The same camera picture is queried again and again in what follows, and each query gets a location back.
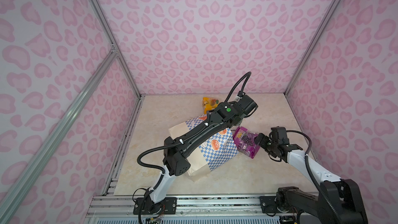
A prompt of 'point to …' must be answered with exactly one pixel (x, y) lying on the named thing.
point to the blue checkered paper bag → (222, 150)
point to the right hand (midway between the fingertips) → (259, 141)
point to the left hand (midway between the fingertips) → (233, 110)
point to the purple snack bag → (244, 140)
